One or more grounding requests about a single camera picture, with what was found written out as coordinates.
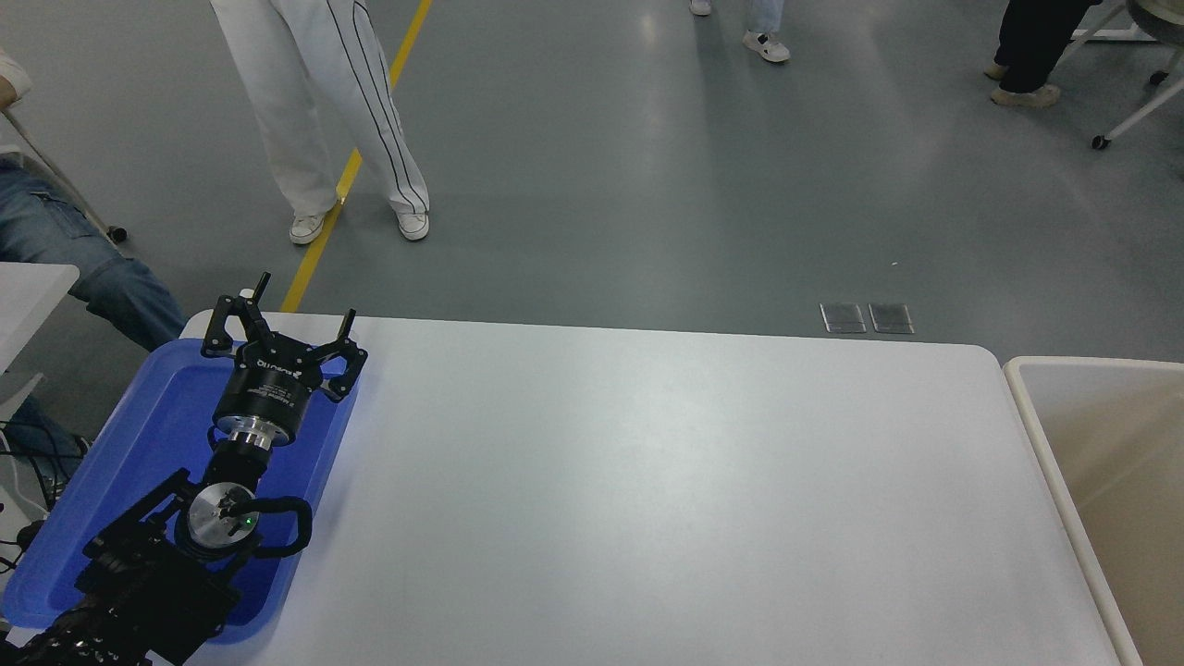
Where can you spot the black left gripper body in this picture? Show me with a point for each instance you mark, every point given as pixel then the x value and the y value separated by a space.
pixel 268 393

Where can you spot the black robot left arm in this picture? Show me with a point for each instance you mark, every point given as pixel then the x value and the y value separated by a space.
pixel 139 583

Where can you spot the blue plastic tray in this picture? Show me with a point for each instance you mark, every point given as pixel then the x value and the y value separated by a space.
pixel 157 407

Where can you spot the seated person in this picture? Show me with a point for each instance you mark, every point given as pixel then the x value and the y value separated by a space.
pixel 111 287

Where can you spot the small white side table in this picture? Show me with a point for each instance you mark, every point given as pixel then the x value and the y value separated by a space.
pixel 28 296

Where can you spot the standing person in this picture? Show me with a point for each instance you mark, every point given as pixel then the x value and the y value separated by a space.
pixel 1036 42
pixel 766 42
pixel 314 111

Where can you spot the metal floor socket cover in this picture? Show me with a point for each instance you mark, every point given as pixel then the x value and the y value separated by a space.
pixel 843 317
pixel 891 318

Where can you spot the large pale bin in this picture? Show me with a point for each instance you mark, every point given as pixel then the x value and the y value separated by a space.
pixel 1128 462

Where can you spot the white wheeled chair base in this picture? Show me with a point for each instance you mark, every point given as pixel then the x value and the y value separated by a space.
pixel 1138 116

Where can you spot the grey chair frame with caster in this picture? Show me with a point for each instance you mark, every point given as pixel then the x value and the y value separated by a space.
pixel 65 180

